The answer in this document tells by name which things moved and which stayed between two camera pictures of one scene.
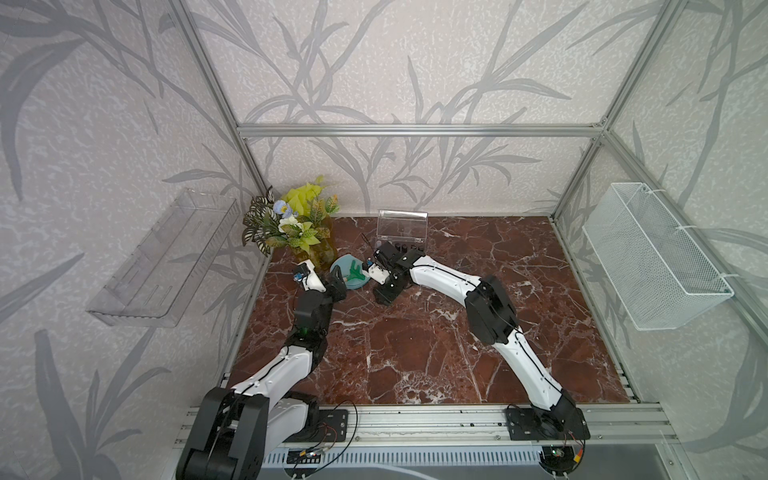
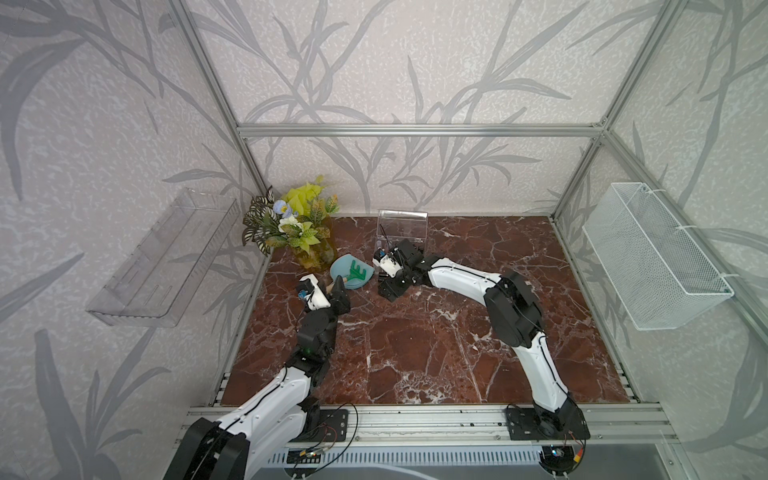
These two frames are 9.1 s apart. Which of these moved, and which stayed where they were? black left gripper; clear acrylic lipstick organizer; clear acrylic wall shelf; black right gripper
Moved: black left gripper
Stayed: clear acrylic lipstick organizer; black right gripper; clear acrylic wall shelf
